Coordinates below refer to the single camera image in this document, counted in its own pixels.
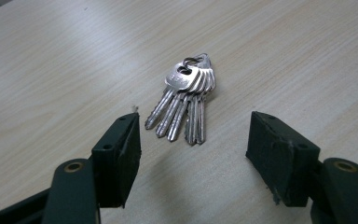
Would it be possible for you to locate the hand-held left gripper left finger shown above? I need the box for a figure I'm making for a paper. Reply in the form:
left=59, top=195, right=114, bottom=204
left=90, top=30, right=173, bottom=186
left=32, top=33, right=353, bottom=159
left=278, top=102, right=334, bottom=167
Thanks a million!
left=90, top=112, right=143, bottom=209

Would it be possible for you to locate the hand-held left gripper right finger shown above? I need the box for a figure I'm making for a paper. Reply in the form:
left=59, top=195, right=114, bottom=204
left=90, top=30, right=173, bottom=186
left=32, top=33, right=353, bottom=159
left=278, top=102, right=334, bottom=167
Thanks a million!
left=245, top=110, right=321, bottom=207

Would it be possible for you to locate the silver bunch of keys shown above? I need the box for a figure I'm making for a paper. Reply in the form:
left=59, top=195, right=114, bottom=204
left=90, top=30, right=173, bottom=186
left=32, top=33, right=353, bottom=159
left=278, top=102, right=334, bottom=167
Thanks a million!
left=144, top=52, right=215, bottom=147

